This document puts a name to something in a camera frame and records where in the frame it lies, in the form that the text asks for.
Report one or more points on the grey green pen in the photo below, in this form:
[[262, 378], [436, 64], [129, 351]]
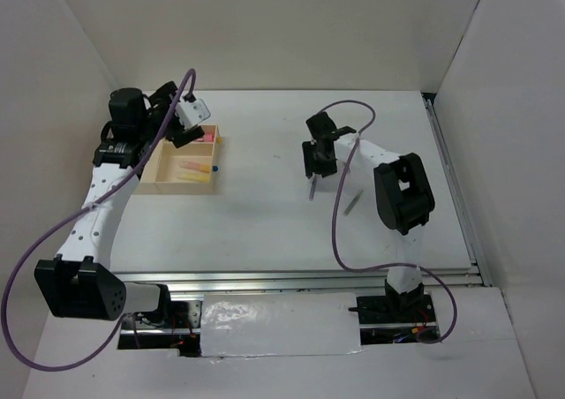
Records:
[[353, 202]]

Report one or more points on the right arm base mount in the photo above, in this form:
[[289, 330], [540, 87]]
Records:
[[378, 324]]

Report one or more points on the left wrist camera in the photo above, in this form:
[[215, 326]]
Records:
[[191, 114]]

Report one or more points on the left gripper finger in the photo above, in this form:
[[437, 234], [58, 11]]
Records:
[[182, 138], [174, 129]]

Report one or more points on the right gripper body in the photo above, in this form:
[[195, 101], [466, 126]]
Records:
[[319, 154]]

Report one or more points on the pink orange highlighter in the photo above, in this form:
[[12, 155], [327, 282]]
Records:
[[200, 167]]

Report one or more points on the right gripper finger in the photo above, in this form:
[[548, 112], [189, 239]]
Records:
[[325, 167], [308, 149]]

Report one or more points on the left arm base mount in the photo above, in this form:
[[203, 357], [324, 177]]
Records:
[[176, 328]]

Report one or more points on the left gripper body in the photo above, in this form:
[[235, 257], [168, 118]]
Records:
[[162, 99]]

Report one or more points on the purple pen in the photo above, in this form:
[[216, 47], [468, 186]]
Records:
[[313, 184]]

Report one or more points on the white cover plate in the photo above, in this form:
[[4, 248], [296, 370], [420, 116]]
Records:
[[301, 324]]

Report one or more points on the wooden organizer tray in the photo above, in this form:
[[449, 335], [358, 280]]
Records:
[[159, 175]]

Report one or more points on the pink capped marker bottle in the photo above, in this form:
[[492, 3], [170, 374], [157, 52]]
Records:
[[207, 138]]

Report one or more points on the yellow highlighter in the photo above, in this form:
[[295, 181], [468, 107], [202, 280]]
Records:
[[193, 177]]

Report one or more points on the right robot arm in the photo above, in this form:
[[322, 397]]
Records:
[[403, 197]]

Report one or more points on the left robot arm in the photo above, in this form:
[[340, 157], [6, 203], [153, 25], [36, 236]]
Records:
[[77, 283]]

